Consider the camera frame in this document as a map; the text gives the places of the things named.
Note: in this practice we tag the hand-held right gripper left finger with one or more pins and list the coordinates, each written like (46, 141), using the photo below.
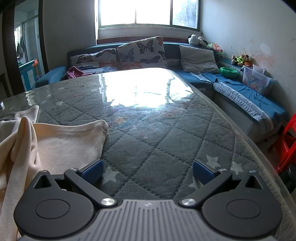
(94, 170)

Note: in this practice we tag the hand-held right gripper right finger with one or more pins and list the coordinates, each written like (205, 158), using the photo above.
(203, 172)

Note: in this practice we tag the cream knit garment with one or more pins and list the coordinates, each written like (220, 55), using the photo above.
(64, 143)

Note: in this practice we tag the grey quilted star mat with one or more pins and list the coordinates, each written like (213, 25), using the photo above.
(150, 129)

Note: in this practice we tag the red plastic stool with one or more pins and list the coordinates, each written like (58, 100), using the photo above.
(286, 148)

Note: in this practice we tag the black round object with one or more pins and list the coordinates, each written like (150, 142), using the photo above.
(290, 179)

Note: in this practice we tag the blue patterned sofa cover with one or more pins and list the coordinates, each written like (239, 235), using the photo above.
(249, 95)

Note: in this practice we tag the blue corner sofa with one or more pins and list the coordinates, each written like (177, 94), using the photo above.
(203, 78)

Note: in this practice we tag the pink cloth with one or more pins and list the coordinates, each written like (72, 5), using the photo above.
(74, 73)

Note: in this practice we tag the green bowl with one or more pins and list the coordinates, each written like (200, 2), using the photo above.
(228, 72)

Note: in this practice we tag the clear plastic storage box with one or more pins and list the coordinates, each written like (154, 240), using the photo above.
(256, 81)

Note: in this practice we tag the long butterfly print pillow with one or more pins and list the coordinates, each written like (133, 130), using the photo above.
(94, 58)

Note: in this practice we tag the grey pillow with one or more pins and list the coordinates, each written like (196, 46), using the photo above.
(198, 59)

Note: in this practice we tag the blue and white cabinet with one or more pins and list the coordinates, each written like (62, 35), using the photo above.
(29, 74)

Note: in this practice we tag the brown plush toy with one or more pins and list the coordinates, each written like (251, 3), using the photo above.
(248, 60)

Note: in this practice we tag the dark wooden chair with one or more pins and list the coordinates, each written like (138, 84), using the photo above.
(4, 84)

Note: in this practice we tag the pink and green toy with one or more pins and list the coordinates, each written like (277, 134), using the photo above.
(217, 48)

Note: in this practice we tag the large butterfly print pillow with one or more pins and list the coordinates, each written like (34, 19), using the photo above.
(143, 54)

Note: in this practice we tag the panda plush toy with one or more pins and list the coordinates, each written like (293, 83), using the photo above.
(195, 39)

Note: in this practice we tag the window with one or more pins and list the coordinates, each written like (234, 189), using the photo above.
(148, 12)

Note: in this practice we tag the dark wooden door frame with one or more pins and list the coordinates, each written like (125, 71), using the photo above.
(44, 34)

